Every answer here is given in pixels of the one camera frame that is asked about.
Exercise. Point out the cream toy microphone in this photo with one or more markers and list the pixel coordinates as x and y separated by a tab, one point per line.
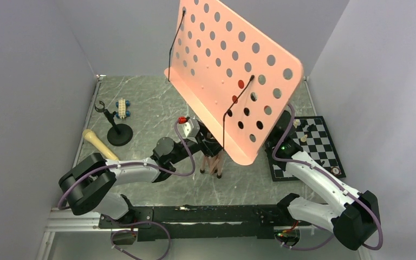
92	138

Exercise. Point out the cream blue toy car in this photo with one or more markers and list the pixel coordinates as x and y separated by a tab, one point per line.
122	106

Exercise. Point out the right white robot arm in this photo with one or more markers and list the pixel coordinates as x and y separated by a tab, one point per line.
303	151

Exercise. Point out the black microphone stand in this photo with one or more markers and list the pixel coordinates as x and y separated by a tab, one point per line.
118	134

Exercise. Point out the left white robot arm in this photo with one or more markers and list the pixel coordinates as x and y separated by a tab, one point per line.
87	186

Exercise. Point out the black chess piece back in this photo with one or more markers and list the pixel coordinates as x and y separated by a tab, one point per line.
308	125

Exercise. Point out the pink music stand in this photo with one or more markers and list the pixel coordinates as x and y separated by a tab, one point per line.
214	48

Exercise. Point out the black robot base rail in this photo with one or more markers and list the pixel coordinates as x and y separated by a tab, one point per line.
188	221

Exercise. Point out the brown poker chip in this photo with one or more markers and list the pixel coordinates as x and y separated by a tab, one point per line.
335	171

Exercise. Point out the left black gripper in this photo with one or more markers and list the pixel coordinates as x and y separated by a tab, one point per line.
209	146

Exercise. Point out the black chessboard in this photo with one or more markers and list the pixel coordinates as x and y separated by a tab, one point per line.
319	146

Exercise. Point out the cream chess pawn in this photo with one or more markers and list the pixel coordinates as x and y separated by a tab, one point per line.
304	138

